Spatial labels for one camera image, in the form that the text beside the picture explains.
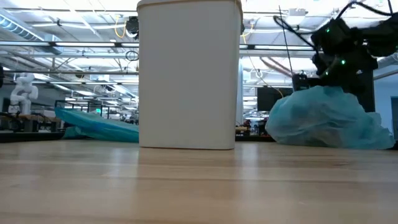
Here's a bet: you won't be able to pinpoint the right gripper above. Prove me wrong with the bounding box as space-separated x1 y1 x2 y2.
313 46 379 94

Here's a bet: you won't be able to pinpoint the light blue trash bag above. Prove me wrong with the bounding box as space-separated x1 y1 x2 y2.
265 85 396 151

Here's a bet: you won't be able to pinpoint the white plastic trash bin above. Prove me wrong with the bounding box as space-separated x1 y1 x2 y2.
137 0 244 151

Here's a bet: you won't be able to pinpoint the teal trash bag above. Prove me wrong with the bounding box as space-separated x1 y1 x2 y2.
54 107 140 144

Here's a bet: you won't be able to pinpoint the small black box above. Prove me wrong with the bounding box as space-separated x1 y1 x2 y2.
292 73 312 92

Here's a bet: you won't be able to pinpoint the thin black rod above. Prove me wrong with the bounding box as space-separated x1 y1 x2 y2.
278 5 295 91

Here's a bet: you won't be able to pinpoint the black monitor screen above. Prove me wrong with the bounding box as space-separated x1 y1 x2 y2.
257 86 293 112

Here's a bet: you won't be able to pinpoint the white building column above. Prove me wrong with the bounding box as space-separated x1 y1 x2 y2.
238 60 245 125

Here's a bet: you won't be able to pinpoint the long ceiling light strip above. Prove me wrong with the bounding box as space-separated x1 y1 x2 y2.
0 42 315 50

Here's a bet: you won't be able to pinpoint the wooden workbench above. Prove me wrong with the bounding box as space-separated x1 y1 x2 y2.
0 112 63 133

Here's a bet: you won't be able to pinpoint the hanging black cable loop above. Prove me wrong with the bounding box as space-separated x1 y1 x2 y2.
125 49 140 62

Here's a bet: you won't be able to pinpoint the black ceiling cable reel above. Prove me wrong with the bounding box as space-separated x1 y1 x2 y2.
126 16 140 40

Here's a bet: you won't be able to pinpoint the black frame racks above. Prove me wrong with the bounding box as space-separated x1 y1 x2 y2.
55 99 110 118

